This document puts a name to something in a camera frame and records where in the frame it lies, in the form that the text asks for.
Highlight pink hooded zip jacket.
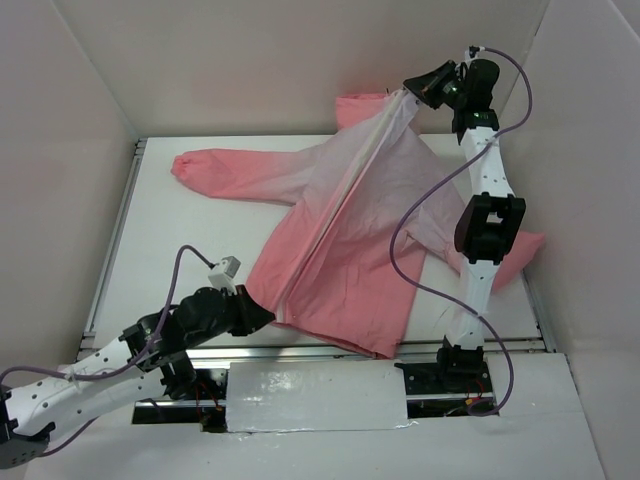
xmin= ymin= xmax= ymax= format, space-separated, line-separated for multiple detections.
xmin=170 ymin=87 xmax=549 ymax=360

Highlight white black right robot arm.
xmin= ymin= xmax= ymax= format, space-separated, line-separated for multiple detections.
xmin=404 ymin=49 xmax=526 ymax=391

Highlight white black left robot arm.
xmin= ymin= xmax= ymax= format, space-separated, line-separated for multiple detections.
xmin=1 ymin=285 xmax=275 ymax=469

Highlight white foil covered panel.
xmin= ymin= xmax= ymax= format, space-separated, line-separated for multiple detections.
xmin=226 ymin=360 xmax=412 ymax=433

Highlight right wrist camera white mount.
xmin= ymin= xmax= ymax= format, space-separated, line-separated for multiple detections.
xmin=463 ymin=45 xmax=485 ymax=66

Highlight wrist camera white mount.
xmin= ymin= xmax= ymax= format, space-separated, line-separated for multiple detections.
xmin=208 ymin=256 xmax=241 ymax=295
xmin=463 ymin=45 xmax=485 ymax=66

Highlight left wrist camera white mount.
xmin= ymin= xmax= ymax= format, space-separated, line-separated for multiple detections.
xmin=208 ymin=256 xmax=241 ymax=295

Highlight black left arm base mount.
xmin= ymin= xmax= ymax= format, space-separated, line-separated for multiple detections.
xmin=161 ymin=361 xmax=227 ymax=400

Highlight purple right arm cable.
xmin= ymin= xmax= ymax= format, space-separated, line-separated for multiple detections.
xmin=389 ymin=45 xmax=534 ymax=419

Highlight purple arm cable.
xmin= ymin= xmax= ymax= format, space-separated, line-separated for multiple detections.
xmin=389 ymin=45 xmax=534 ymax=419
xmin=0 ymin=244 xmax=216 ymax=456

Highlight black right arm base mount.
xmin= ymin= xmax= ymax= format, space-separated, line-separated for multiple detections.
xmin=394 ymin=347 xmax=492 ymax=396

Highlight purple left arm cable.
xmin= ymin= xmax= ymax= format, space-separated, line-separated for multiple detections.
xmin=0 ymin=244 xmax=216 ymax=456

